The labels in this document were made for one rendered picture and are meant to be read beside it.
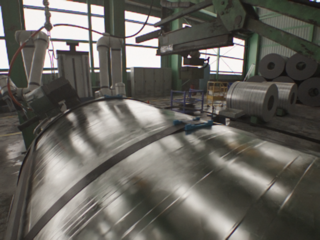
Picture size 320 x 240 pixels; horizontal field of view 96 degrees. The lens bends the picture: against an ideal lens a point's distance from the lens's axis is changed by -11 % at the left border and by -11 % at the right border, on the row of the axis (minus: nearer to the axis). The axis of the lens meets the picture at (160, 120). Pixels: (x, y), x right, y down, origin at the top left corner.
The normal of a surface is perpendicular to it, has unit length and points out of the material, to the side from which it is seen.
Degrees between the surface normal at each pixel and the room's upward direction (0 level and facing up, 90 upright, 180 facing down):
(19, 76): 90
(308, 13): 90
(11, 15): 90
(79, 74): 90
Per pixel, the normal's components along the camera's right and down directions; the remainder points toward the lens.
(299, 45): -0.91, 0.11
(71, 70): 0.68, 0.19
